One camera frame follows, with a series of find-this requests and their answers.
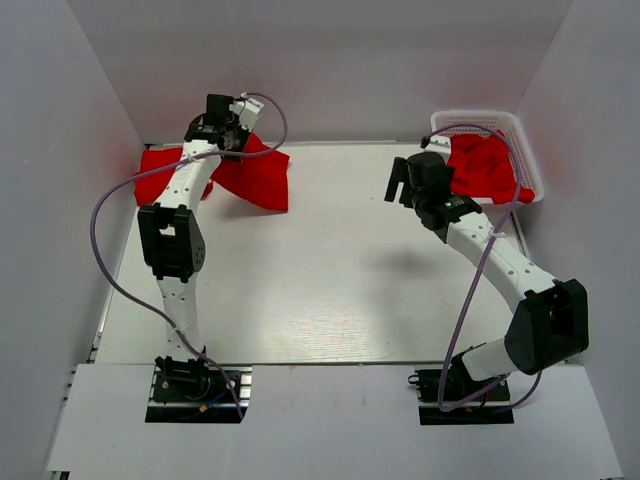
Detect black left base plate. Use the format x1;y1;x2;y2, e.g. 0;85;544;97
145;369;242;425

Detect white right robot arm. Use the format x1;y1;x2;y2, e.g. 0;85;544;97
384;153;589;410

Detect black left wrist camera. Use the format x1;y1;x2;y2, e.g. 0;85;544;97
203;94;264;132

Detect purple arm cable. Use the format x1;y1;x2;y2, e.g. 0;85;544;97
419;124;543;414
89;91;289;421

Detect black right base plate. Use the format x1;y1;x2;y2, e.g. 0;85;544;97
407;368;516;427

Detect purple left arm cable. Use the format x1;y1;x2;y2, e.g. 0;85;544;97
89;91;289;421

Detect white plastic basket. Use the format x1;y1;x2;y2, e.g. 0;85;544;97
430;109;544;203

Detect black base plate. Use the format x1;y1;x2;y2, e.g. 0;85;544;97
145;369;242;425
407;368;516;427

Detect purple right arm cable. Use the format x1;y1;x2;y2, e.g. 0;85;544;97
419;124;543;414

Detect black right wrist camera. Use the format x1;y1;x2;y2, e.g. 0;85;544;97
407;152;455;202

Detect red t-shirts in basket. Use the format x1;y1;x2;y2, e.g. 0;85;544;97
448;134;516;204

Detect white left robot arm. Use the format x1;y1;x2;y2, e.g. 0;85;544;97
137;113;257;357

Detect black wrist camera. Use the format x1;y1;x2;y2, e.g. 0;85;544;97
203;94;264;132
407;152;455;202

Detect red t-shirt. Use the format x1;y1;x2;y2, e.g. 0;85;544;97
132;145;216;206
202;134;290;213

